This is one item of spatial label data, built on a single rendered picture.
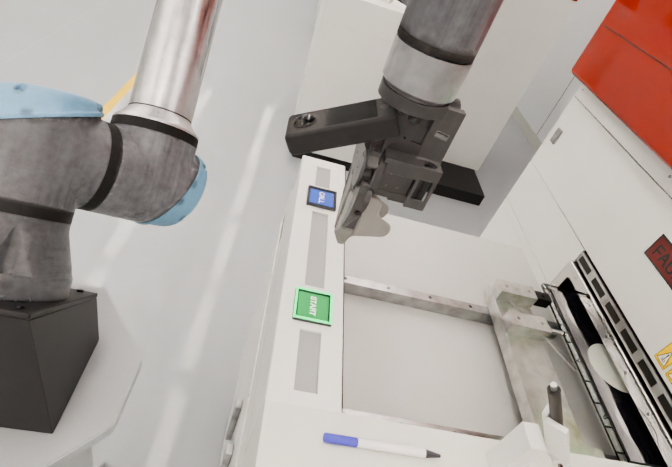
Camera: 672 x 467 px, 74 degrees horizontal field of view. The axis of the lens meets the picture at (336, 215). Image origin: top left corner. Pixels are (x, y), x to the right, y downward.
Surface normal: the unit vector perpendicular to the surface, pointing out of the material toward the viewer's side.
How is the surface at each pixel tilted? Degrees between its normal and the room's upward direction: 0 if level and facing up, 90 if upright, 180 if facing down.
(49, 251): 58
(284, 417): 0
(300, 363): 0
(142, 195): 80
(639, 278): 90
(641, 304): 90
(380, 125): 92
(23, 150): 48
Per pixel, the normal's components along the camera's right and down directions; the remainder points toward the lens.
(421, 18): -0.75, 0.22
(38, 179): 0.75, 0.08
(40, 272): 0.93, -0.14
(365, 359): 0.29, -0.75
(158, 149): 0.58, 0.02
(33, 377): 0.00, 0.63
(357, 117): -0.22, -0.75
